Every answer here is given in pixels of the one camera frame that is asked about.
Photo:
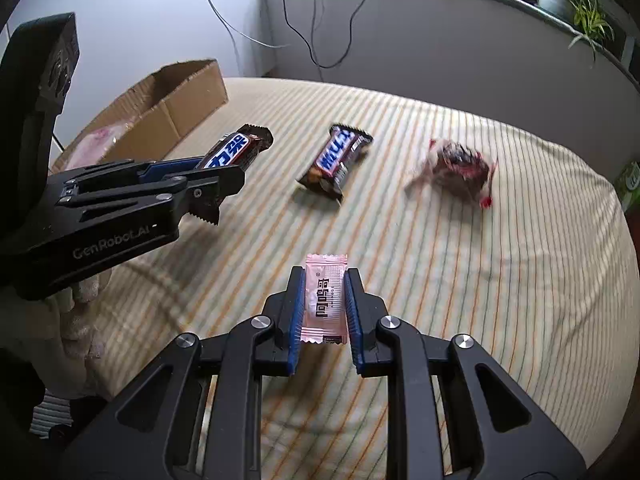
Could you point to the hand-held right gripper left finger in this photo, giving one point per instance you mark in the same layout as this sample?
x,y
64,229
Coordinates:
x,y
296,320

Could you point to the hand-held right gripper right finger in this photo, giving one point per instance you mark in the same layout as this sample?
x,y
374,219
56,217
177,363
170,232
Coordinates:
x,y
352,320

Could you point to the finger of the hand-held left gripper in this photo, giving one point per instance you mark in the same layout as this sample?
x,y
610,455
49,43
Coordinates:
x,y
165,170
200,187

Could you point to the pink candy packet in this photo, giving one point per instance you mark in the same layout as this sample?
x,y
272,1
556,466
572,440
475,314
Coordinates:
x,y
325,300

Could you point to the brown chocolate bar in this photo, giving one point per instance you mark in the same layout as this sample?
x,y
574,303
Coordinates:
x,y
332,160
235,147

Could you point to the brown cardboard box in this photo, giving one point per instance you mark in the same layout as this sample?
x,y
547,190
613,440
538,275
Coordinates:
x,y
190,105

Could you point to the large pink snack bag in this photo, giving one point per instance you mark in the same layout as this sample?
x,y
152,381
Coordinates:
x,y
97,142

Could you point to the striped bed sheet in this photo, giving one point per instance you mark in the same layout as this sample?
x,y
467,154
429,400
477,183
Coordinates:
x,y
450,285

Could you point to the clear wrapped date snack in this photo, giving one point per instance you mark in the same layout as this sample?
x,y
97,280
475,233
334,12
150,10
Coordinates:
x,y
457,165

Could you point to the green snack bag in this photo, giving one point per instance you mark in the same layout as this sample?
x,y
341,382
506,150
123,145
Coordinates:
x,y
631,182

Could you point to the spider plant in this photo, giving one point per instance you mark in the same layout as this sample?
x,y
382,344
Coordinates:
x,y
585,5

